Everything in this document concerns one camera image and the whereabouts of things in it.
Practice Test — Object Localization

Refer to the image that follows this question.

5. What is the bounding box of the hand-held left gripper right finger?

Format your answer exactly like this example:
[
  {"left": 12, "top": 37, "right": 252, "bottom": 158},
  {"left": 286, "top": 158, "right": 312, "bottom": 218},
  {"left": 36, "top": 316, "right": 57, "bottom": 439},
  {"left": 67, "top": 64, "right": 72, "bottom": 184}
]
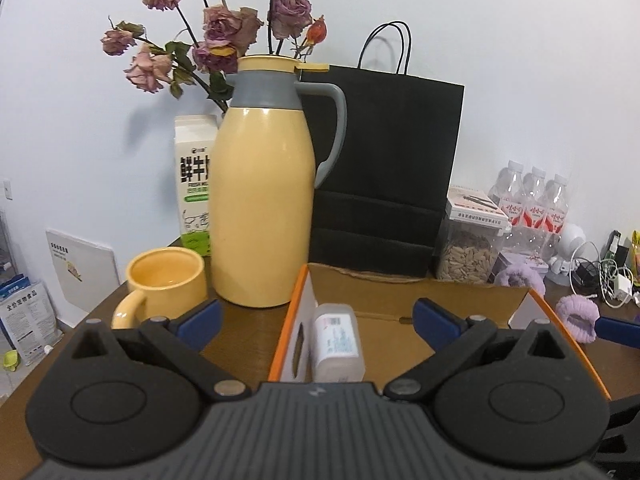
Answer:
[{"left": 382, "top": 297, "right": 577, "bottom": 403}]

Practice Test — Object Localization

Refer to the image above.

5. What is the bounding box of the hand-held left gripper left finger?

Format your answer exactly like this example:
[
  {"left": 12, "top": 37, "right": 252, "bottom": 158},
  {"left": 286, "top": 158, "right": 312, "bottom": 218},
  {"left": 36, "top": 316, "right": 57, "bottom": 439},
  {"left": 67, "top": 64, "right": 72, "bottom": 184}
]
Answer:
[{"left": 70, "top": 301, "right": 252, "bottom": 402}]

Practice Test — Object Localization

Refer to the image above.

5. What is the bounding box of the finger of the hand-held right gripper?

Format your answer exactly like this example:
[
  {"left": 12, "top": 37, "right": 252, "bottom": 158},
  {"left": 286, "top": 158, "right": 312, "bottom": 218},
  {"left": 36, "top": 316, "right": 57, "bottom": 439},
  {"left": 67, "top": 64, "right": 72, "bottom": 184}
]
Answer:
[{"left": 594, "top": 316, "right": 640, "bottom": 350}]

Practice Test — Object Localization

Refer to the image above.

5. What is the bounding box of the orange-edged cardboard box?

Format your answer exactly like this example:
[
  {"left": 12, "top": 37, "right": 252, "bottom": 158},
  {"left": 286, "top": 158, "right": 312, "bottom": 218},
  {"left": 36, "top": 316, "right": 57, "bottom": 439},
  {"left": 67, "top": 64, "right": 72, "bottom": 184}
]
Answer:
[{"left": 267, "top": 262, "right": 612, "bottom": 401}]

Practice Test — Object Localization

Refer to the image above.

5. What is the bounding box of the white charger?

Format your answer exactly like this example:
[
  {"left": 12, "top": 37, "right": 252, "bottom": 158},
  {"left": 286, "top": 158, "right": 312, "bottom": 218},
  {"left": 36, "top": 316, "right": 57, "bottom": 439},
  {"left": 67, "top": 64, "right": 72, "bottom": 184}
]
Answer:
[{"left": 612, "top": 272, "right": 635, "bottom": 303}]

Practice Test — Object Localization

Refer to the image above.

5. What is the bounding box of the yellow ceramic mug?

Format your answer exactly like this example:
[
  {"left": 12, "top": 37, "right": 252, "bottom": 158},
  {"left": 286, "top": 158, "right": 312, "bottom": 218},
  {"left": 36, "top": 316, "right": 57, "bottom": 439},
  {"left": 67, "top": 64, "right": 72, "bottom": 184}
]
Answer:
[{"left": 111, "top": 248, "right": 208, "bottom": 330}]

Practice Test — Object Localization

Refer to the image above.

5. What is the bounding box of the clear sunflower seed container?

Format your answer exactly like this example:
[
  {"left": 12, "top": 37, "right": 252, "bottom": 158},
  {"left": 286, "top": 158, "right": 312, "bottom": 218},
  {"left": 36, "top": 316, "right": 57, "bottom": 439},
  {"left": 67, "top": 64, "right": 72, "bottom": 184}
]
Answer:
[{"left": 434, "top": 186, "right": 512, "bottom": 282}]

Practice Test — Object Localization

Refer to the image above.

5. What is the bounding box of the black and green device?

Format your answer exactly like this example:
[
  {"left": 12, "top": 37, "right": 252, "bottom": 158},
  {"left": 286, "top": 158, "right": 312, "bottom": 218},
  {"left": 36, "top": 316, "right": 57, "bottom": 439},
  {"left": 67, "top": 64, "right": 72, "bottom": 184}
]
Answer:
[{"left": 606, "top": 230, "right": 632, "bottom": 266}]

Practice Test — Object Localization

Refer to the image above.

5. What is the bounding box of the white plastic container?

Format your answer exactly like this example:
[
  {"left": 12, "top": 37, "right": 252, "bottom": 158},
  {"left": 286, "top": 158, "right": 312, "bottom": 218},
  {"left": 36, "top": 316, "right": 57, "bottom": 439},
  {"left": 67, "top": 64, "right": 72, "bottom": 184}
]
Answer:
[{"left": 312, "top": 303, "right": 366, "bottom": 383}]

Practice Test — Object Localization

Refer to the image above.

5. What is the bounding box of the small white fan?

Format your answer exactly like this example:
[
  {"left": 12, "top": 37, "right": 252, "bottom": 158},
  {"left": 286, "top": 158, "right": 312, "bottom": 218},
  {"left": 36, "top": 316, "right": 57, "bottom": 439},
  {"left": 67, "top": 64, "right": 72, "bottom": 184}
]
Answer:
[{"left": 545, "top": 222, "right": 587, "bottom": 286}]

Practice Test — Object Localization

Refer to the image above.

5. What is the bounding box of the purple box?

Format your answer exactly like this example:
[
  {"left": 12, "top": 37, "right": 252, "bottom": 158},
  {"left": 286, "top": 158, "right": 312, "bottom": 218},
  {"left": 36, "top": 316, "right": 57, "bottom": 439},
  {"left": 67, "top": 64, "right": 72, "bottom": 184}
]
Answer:
[{"left": 502, "top": 252, "right": 548, "bottom": 273}]

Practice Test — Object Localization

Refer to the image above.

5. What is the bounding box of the white board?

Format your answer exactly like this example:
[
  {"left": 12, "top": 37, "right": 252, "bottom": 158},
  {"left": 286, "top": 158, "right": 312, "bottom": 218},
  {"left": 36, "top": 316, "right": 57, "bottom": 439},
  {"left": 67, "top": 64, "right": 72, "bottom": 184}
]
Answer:
[{"left": 46, "top": 229, "right": 121, "bottom": 328}]

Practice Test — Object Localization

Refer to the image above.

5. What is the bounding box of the clear water bottle red label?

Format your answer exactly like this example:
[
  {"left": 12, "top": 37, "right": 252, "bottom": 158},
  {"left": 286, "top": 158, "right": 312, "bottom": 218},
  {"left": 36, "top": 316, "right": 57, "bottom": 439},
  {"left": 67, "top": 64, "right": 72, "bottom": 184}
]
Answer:
[
  {"left": 520, "top": 166, "right": 548, "bottom": 257},
  {"left": 542, "top": 174, "right": 572, "bottom": 256},
  {"left": 488, "top": 160, "right": 527, "bottom": 256}
]

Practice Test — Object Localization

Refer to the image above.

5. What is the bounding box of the yellow thermos jug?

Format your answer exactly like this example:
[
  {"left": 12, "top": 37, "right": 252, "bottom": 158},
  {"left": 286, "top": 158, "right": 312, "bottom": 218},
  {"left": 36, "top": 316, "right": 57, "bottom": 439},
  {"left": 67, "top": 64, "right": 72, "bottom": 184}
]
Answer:
[{"left": 209, "top": 55, "right": 347, "bottom": 308}]

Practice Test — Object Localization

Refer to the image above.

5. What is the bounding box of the white milk carton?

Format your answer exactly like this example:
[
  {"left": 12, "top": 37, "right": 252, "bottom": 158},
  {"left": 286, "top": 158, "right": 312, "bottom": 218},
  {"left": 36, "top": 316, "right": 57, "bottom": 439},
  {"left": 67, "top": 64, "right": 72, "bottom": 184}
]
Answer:
[{"left": 173, "top": 114, "right": 221, "bottom": 257}]

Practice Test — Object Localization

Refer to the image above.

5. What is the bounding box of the black paper bag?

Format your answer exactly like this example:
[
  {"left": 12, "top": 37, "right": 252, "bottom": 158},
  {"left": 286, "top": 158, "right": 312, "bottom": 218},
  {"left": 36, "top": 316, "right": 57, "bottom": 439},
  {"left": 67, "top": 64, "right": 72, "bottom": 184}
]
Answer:
[{"left": 295, "top": 21, "right": 465, "bottom": 278}]

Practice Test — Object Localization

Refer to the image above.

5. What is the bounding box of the white pet food bag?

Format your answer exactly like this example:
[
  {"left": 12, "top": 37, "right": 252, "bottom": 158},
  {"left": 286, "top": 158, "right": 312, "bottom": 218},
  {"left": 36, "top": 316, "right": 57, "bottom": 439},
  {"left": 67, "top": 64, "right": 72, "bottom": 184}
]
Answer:
[{"left": 0, "top": 275, "right": 64, "bottom": 366}]

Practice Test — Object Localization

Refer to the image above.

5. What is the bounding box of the dried pink rose bouquet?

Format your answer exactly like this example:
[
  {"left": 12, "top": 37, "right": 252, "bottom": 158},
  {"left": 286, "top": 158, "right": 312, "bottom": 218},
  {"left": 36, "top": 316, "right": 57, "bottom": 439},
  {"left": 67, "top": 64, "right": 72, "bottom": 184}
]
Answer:
[{"left": 101, "top": 0, "right": 328, "bottom": 113}]

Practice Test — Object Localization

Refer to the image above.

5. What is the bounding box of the tangle of cables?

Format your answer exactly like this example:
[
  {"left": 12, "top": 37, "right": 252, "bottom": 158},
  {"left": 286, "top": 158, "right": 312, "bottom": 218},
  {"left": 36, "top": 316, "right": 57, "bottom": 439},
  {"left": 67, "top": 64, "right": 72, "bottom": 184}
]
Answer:
[{"left": 570, "top": 242, "right": 640, "bottom": 309}]

